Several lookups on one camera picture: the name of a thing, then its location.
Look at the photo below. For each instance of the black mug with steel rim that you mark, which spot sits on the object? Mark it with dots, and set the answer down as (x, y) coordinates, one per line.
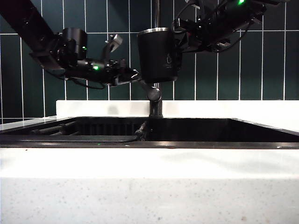
(156, 56)

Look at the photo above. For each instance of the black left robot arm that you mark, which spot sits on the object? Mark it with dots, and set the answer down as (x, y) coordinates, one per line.
(30, 30)

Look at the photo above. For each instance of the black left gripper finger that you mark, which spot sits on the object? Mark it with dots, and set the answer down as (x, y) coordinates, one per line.
(134, 72)
(127, 82)

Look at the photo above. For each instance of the dark metal faucet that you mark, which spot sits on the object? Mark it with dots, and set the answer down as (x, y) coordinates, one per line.
(156, 105)

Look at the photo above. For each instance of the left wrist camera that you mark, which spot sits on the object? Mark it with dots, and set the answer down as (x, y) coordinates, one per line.
(113, 44)

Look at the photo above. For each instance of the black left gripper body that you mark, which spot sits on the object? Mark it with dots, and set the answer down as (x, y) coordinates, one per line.
(93, 70)

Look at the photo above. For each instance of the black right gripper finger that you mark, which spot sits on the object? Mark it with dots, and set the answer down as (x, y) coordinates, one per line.
(180, 25)

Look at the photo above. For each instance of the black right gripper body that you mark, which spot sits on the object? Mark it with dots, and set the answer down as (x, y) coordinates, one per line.
(203, 35)

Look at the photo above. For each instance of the black kitchen sink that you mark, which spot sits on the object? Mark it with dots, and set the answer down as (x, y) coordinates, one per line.
(198, 133)

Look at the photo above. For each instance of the black sink drain rack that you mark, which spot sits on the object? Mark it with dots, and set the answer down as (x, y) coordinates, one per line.
(77, 138)

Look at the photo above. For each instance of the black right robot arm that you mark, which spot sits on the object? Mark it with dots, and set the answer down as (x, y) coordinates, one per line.
(243, 16)

